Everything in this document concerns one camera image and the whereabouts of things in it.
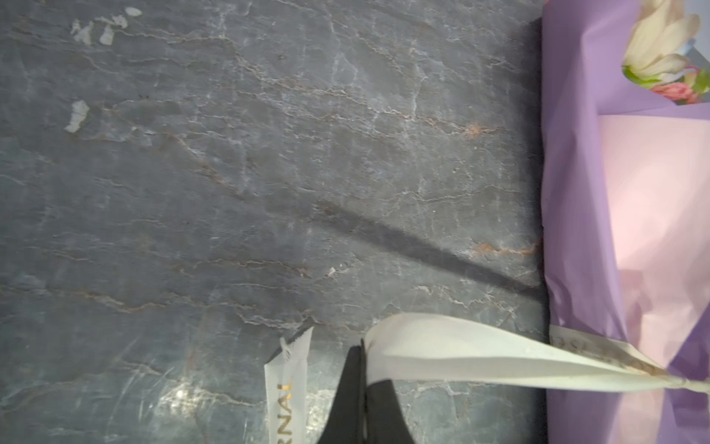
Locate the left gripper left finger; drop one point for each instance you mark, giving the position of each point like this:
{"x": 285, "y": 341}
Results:
{"x": 345, "y": 422}

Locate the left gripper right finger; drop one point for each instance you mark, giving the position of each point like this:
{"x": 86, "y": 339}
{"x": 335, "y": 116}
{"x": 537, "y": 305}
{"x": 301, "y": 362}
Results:
{"x": 384, "y": 420}

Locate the cream printed ribbon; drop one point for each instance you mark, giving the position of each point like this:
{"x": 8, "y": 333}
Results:
{"x": 608, "y": 380}

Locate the pink purple wrapping paper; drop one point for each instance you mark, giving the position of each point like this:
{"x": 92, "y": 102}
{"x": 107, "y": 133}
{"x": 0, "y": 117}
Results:
{"x": 625, "y": 191}

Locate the pink spray rose stem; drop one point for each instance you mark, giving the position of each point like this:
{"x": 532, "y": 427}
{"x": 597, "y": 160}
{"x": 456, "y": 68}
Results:
{"x": 688, "y": 89}

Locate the cream rose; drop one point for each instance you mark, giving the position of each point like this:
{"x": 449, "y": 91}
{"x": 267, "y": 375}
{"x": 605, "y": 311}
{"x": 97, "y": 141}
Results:
{"x": 660, "y": 41}

